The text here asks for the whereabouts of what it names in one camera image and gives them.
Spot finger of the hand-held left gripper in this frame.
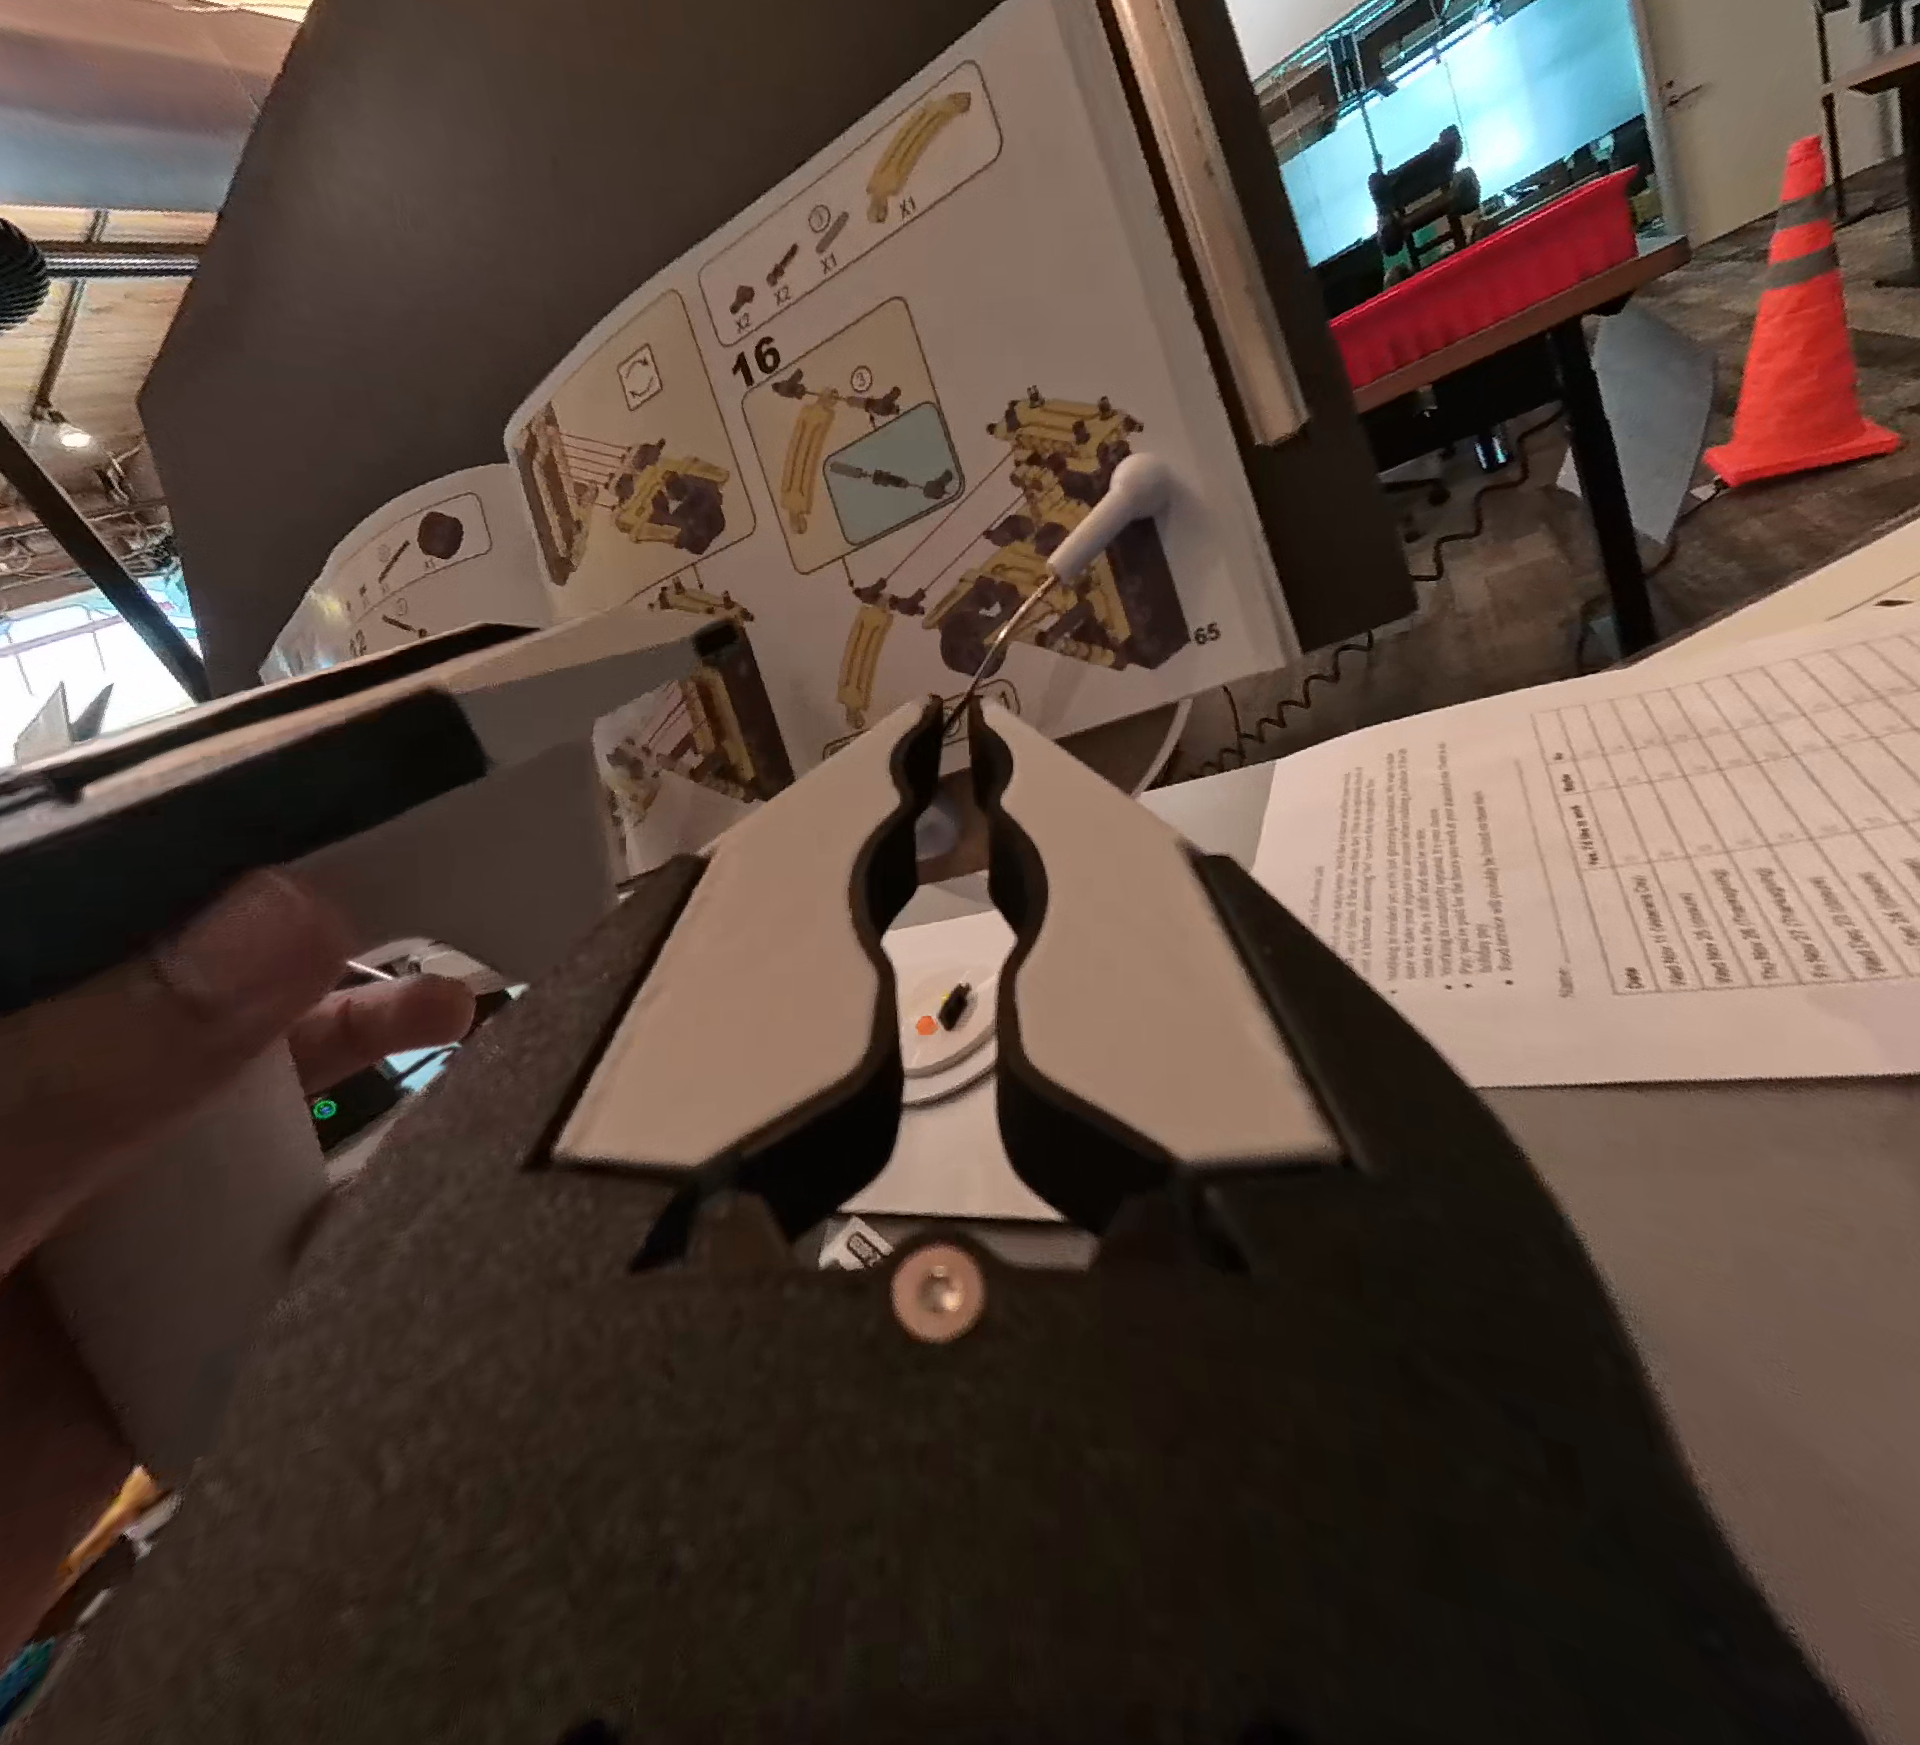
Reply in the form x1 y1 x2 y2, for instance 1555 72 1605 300
0 612 747 1022

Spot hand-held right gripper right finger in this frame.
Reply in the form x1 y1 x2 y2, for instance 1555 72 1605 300
969 696 1345 1237

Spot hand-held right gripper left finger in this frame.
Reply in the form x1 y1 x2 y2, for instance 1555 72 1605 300
553 691 946 1241

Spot white page clip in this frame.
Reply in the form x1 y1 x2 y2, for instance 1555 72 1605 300
949 451 1183 724

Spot person's left hand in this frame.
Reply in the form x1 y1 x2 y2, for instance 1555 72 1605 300
0 943 473 1596

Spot black box with green light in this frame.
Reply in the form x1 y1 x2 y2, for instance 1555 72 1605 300
300 1047 458 1154

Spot black metal pole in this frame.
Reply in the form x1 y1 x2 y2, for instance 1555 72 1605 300
0 415 211 703

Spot printed paper sheet with table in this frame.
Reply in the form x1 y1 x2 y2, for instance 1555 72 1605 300
1253 604 1920 1089

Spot book stand with black board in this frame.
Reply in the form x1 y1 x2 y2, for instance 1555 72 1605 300
135 0 1419 1229

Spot toy instruction booklet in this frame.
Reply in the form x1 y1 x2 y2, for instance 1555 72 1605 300
261 0 1305 876

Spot wooden desk with black legs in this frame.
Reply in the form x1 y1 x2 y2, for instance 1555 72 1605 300
1348 232 1697 667

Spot white folded board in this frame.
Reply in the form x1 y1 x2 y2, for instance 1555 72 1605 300
1560 301 1717 551

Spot white paper sheet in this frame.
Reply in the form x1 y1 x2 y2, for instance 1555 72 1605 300
1627 542 1920 667

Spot red bin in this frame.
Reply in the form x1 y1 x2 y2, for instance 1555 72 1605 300
1327 167 1646 392

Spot black office chair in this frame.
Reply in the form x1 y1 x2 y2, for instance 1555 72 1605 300
1367 125 1489 270

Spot orange traffic cone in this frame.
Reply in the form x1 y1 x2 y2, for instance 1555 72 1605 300
1702 134 1907 490

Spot white door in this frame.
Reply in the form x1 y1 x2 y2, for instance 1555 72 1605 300
1611 0 1877 254

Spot black coiled cable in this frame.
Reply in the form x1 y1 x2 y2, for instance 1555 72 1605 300
1199 654 1359 764

